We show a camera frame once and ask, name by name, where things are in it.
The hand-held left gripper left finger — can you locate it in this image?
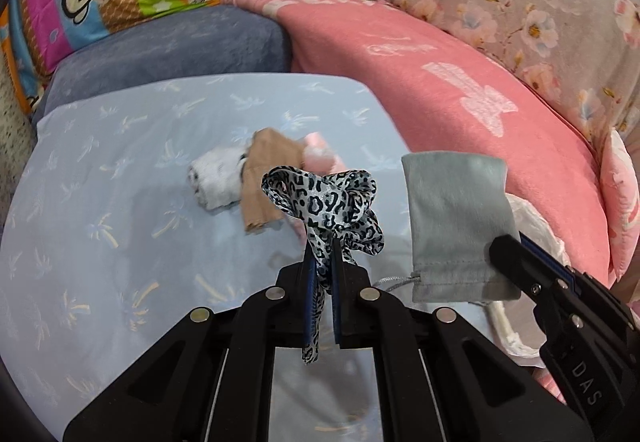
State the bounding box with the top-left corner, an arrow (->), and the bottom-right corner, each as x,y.
62,247 -> 326,442

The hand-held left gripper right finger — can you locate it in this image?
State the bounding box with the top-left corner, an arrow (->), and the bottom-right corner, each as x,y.
330,239 -> 596,442

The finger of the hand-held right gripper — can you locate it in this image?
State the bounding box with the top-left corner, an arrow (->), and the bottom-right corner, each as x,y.
487,234 -> 553,310
519,231 -> 583,285

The white bag lined trash bin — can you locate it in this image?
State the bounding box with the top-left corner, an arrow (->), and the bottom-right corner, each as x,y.
487,194 -> 573,369

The grey fabric pouch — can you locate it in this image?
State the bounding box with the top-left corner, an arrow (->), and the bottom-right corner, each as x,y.
372,152 -> 522,305

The leopard print scrunchie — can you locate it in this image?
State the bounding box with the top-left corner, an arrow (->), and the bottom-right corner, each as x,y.
261,167 -> 385,366

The pink pillow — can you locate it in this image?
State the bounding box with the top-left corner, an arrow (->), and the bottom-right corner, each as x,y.
600,129 -> 640,280

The tan cloth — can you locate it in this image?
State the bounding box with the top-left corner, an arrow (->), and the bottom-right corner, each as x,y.
241,128 -> 307,235

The pink cloth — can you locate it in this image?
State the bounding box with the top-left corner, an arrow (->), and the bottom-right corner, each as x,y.
299,132 -> 348,175

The white spotted sock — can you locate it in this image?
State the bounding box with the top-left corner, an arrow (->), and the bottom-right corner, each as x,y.
187,147 -> 251,211

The pink blanket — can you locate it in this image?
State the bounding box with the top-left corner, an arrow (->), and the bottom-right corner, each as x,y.
221,0 -> 618,283

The blue-grey cushion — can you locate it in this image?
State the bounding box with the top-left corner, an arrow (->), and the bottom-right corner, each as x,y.
32,4 -> 293,123

